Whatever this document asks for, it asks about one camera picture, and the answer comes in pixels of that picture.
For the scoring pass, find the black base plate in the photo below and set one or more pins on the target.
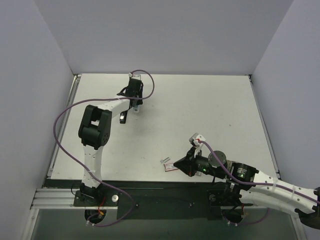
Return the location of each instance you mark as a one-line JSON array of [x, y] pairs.
[[162, 201]]

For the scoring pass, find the light blue stapler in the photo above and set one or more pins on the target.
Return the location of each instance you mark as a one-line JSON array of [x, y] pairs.
[[136, 109]]

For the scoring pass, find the staple strips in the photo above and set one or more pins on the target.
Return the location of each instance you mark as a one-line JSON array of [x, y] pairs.
[[163, 161]]

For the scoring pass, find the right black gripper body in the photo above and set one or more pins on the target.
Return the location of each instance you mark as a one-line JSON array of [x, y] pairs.
[[189, 163]]

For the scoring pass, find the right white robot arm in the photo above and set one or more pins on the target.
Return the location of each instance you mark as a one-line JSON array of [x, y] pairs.
[[242, 185]]

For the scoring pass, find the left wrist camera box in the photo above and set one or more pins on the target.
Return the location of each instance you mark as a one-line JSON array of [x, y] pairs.
[[135, 76]]

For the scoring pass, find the black stapler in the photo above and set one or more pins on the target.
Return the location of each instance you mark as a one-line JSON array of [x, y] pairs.
[[123, 117]]

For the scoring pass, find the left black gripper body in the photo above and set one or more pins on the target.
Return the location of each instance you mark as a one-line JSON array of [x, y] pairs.
[[130, 107]]

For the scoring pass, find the aluminium frame rail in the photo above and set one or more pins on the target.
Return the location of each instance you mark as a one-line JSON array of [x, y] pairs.
[[58, 199]]

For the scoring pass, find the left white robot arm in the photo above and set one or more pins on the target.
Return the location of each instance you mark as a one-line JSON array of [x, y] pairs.
[[95, 132]]

